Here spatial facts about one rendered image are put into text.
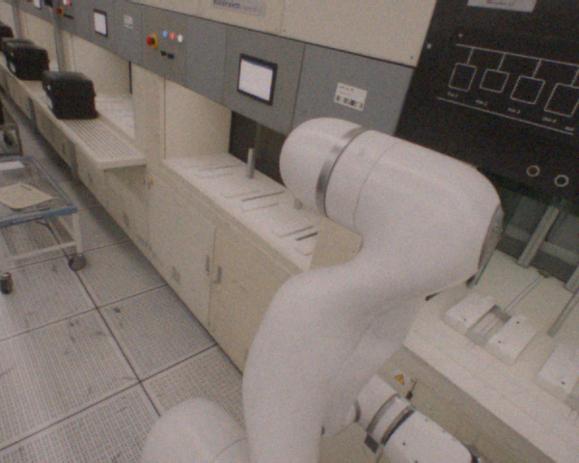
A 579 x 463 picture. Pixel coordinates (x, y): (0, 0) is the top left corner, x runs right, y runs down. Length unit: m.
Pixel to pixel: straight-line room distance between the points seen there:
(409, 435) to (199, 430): 0.34
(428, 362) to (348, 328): 0.80
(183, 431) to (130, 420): 1.45
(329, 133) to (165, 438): 0.39
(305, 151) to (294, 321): 0.16
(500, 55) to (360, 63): 0.33
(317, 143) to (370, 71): 0.68
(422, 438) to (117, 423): 1.47
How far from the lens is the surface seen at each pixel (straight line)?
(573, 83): 0.86
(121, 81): 3.60
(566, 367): 1.35
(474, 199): 0.32
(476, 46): 0.92
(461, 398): 1.15
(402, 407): 0.70
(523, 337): 1.37
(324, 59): 1.14
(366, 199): 0.33
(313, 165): 0.36
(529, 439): 1.13
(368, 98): 1.04
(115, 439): 1.91
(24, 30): 4.93
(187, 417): 0.51
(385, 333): 0.59
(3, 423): 2.08
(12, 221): 2.48
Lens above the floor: 1.61
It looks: 29 degrees down
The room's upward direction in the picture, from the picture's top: 10 degrees clockwise
